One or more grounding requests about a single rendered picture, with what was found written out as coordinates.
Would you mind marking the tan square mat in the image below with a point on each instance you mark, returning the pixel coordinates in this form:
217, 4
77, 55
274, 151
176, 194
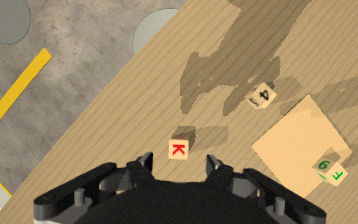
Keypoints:
296, 142

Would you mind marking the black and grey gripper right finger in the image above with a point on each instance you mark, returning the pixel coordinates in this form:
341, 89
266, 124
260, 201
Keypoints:
285, 206

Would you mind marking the wooden letter block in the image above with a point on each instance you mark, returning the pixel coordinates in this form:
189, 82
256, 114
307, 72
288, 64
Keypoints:
330, 171
260, 96
178, 148

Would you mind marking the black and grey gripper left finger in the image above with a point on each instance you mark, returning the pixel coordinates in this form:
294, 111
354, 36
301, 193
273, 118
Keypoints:
69, 201

